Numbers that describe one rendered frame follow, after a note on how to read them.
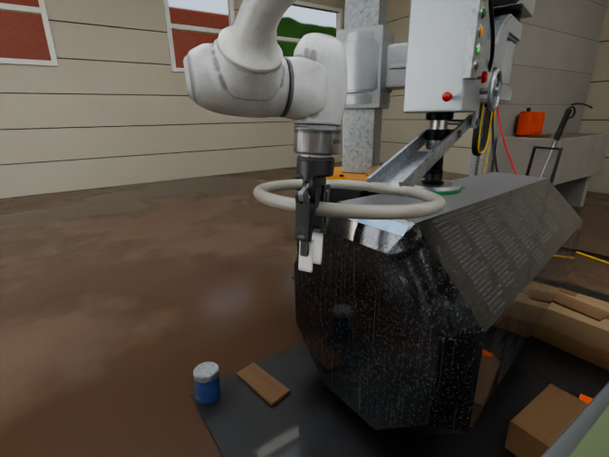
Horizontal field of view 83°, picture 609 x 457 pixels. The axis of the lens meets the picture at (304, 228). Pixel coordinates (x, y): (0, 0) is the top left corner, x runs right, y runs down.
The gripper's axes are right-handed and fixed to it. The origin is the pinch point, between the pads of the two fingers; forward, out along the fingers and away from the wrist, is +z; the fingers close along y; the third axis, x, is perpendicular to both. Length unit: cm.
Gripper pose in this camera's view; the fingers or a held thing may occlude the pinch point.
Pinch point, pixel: (311, 252)
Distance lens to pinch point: 73.8
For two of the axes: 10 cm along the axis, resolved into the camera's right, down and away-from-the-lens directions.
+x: -9.1, -1.5, 3.9
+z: -0.4, 9.6, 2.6
